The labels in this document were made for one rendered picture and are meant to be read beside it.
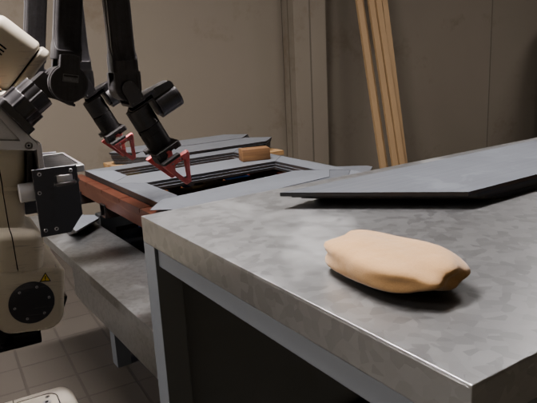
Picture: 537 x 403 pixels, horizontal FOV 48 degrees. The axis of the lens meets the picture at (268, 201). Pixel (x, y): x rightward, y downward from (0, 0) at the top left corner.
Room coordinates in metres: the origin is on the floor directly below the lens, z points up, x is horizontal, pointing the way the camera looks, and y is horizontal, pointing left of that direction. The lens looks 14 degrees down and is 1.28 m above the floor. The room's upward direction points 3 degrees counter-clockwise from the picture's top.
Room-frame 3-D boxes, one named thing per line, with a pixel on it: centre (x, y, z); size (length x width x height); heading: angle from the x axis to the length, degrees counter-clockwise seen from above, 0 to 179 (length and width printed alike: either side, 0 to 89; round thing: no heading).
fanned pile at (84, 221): (2.16, 0.71, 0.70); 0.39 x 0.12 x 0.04; 33
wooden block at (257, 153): (2.47, 0.05, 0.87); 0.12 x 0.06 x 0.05; 108
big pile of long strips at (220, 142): (2.95, 0.35, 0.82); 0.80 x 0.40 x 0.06; 123
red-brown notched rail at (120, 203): (1.75, 0.34, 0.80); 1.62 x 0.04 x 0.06; 33
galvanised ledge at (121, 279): (1.85, 0.55, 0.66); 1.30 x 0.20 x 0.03; 33
